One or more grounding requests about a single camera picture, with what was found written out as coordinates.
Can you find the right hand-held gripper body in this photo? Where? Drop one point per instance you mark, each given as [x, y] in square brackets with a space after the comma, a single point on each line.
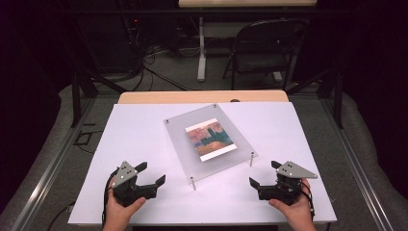
[282, 189]

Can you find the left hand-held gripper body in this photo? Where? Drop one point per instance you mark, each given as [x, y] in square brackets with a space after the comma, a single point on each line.
[128, 189]

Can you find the clear acrylic photo frame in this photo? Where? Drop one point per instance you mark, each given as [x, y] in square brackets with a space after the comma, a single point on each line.
[179, 141]

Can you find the colourful painting print card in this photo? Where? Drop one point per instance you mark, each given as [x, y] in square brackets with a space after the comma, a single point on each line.
[210, 139]

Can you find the person's left hand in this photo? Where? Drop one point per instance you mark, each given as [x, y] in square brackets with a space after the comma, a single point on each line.
[120, 213]

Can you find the person's right hand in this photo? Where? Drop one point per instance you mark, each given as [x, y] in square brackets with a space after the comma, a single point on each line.
[298, 211]

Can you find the light wooden table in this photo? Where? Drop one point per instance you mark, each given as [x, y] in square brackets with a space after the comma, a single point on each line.
[192, 96]

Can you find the black folding chair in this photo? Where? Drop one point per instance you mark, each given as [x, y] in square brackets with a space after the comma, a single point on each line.
[263, 54]

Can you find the white table leg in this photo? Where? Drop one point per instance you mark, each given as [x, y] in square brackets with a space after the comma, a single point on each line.
[201, 48]

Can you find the pale background table top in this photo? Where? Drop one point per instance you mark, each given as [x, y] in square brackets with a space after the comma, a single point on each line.
[247, 3]

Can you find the aluminium floor rail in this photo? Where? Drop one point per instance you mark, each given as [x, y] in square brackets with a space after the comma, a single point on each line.
[48, 176]
[359, 170]

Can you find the black metal stand frame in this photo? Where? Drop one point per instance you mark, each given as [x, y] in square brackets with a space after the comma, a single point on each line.
[76, 96]
[336, 96]

